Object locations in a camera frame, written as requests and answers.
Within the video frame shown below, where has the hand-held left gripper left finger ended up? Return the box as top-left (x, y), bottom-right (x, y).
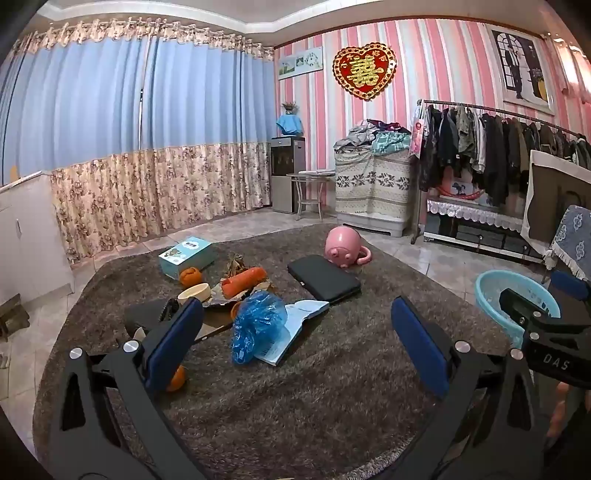
top-left (47, 298), bottom-right (208, 480)

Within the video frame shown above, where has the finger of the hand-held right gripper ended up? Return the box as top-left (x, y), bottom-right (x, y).
top-left (549, 270), bottom-right (591, 302)
top-left (499, 288), bottom-right (563, 330)

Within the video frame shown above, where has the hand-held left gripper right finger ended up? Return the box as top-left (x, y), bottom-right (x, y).
top-left (385, 295), bottom-right (548, 480)

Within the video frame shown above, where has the light blue plastic basket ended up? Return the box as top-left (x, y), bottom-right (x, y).
top-left (475, 270), bottom-right (562, 345)

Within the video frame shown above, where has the tan phone case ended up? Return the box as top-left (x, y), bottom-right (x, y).
top-left (124, 298), bottom-right (234, 345)

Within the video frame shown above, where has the newspaper sheet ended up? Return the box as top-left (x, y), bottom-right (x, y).
top-left (203, 279), bottom-right (280, 315)

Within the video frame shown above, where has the blue plastic bag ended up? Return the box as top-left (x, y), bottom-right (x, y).
top-left (231, 291), bottom-right (288, 366)

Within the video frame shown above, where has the orange plastic bag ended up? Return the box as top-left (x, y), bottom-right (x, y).
top-left (221, 267), bottom-right (268, 299)

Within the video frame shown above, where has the brown leaf wrapper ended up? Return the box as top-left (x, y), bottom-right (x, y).
top-left (224, 254), bottom-right (250, 280)

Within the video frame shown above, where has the blue booklet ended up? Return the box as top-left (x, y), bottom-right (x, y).
top-left (254, 299), bottom-right (331, 368)

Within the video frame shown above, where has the person's right hand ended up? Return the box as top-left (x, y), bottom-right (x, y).
top-left (548, 381), bottom-right (577, 440)

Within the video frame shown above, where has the blue patterned fringed cloth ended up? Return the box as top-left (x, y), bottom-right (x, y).
top-left (542, 205), bottom-right (591, 281)

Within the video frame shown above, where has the low black cabinet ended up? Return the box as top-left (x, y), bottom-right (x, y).
top-left (422, 198), bottom-right (546, 265)

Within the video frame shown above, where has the cloth-covered dark screen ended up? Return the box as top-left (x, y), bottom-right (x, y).
top-left (522, 150), bottom-right (591, 246)

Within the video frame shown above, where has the teal cardboard box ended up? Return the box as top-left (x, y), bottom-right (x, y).
top-left (158, 236), bottom-right (216, 281)

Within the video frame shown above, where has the shaggy brown rug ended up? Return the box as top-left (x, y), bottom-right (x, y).
top-left (32, 222), bottom-right (518, 480)

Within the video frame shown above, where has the white lace cloth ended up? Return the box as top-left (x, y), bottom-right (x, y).
top-left (426, 198), bottom-right (528, 232)

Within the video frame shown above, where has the black zip case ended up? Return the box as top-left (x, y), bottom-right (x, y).
top-left (287, 254), bottom-right (362, 306)

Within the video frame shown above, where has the pink pig cup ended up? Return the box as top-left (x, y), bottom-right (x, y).
top-left (324, 226), bottom-right (374, 270)

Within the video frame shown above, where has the row of hanging clothes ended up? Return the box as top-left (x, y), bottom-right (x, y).
top-left (418, 103), bottom-right (591, 207)

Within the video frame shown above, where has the small wooden stool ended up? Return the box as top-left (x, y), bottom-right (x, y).
top-left (0, 295), bottom-right (31, 343)

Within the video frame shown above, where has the patterned cover cloth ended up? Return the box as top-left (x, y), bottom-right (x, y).
top-left (333, 148), bottom-right (414, 223)

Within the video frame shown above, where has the white cabinet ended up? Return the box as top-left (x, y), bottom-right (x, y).
top-left (0, 170), bottom-right (75, 306)

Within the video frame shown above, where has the grey water dispenser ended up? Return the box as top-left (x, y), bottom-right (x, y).
top-left (270, 135), bottom-right (307, 214)

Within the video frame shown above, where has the pink hanging bag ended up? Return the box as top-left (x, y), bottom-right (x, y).
top-left (409, 117), bottom-right (426, 158)

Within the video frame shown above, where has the small round metal table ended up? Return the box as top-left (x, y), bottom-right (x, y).
top-left (286, 169), bottom-right (337, 220)

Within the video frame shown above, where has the blue and floral curtain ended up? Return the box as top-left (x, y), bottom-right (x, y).
top-left (0, 33), bottom-right (149, 267)
top-left (140, 24), bottom-right (279, 232)

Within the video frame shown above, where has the metal clothes rack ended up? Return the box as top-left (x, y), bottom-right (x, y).
top-left (410, 99), bottom-right (591, 245)

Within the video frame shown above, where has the pile of clothes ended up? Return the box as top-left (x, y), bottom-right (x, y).
top-left (333, 119), bottom-right (414, 156)

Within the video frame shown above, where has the pink curtain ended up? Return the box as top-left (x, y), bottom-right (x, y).
top-left (545, 31), bottom-right (591, 103)

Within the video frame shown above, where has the blue cloth bottle cover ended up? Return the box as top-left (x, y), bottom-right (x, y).
top-left (276, 114), bottom-right (304, 138)

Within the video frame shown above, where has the framed wall poster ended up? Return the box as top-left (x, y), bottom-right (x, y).
top-left (485, 23), bottom-right (557, 114)

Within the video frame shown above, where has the red heart wall decoration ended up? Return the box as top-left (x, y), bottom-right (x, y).
top-left (333, 45), bottom-right (398, 101)

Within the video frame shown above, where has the wall picture clock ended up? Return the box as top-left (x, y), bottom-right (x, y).
top-left (278, 46), bottom-right (323, 81)

